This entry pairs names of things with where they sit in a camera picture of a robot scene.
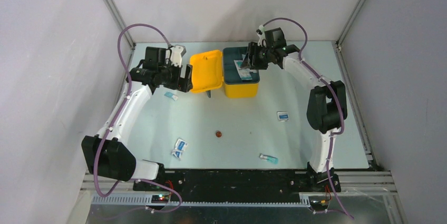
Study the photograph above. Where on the white blue alcohol pad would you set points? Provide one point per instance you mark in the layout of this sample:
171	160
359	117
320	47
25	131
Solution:
180	145
177	154

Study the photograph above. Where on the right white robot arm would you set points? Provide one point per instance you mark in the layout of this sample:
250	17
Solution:
327	103

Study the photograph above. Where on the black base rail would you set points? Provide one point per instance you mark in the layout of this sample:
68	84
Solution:
238	186

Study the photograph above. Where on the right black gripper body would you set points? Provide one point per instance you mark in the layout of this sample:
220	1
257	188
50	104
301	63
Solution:
261	56

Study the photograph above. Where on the teal medical gauze packet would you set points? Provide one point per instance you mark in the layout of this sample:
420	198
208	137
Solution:
244	74

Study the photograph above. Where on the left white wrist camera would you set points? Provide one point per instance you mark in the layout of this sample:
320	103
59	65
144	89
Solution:
176	54

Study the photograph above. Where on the teal divided tray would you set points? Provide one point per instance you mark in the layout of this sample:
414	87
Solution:
230	70

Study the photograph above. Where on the small white blue sachet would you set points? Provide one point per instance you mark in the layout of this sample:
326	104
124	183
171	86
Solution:
282	116

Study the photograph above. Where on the teal capped small tube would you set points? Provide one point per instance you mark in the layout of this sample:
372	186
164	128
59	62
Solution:
268	158

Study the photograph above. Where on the yellow medicine kit box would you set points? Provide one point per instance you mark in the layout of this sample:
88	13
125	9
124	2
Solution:
208	75

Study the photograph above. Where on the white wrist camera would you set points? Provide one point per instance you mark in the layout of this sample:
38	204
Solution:
176	54
260	31

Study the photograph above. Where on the teal header plastic bag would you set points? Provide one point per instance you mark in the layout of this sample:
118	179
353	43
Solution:
171	96

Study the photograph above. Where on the aluminium frame front beam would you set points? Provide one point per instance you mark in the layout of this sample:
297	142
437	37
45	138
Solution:
365	197

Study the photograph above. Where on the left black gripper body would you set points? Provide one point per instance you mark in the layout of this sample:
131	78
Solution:
170	76

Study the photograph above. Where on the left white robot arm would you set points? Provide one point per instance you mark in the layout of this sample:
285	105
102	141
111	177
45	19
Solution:
107	153

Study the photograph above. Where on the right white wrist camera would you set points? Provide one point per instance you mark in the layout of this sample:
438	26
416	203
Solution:
260	31

